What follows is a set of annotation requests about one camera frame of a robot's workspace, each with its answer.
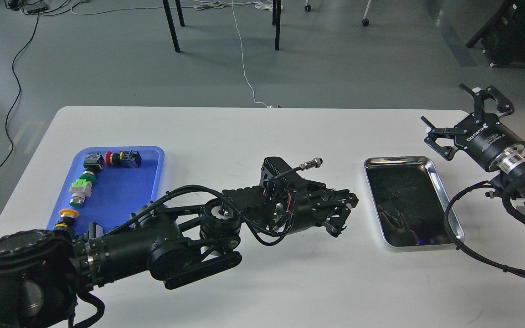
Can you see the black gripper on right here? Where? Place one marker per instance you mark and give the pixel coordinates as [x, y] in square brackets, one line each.
[490, 141]

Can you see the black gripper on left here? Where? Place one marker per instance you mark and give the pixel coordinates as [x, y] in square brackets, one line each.
[294, 204]

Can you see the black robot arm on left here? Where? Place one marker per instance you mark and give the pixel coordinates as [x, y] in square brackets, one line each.
[190, 233]

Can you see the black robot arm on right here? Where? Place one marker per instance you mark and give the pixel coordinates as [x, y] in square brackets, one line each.
[509, 185]

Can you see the silver metal tray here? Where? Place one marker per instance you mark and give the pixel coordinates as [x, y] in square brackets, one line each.
[415, 221]

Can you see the blue plastic tray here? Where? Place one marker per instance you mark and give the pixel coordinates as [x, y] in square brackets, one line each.
[118, 192]

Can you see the black cabinet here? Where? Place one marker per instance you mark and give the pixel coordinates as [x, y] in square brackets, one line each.
[503, 36]

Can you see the red emergency stop button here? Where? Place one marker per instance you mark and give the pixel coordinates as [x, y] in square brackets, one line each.
[123, 159]

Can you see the black table leg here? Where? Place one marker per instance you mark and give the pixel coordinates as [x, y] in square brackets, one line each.
[171, 26]
[276, 21]

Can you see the black square push button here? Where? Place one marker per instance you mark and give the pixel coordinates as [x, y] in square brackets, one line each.
[94, 231]

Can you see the green selector switch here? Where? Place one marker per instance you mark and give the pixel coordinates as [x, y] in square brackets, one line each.
[93, 163]

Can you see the green push button switch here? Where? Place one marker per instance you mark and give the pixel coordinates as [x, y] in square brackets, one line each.
[80, 190]

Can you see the yellow push button switch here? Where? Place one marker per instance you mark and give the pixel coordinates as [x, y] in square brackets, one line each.
[67, 218]

